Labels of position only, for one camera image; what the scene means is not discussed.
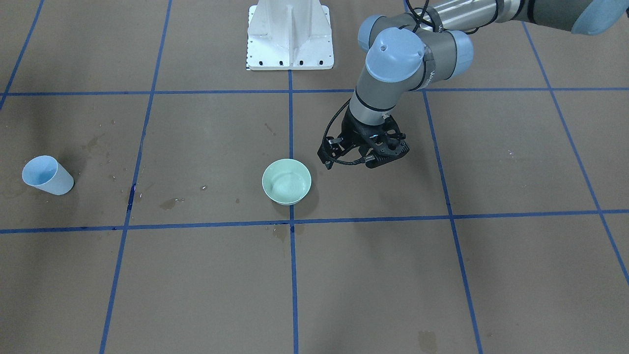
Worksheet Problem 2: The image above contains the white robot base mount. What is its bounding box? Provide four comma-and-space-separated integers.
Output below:
246, 0, 335, 70

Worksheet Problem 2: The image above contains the brown paper table cover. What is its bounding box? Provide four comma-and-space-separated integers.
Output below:
1, 0, 628, 354

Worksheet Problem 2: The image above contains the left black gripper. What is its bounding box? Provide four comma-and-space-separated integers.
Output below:
317, 109, 410, 170

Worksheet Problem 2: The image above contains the light blue plastic cup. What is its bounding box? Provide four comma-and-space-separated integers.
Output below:
22, 155, 75, 196

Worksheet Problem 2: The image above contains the light green bowl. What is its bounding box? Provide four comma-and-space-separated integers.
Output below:
261, 158, 312, 206

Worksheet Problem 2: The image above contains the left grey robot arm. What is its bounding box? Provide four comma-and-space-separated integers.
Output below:
317, 0, 628, 170

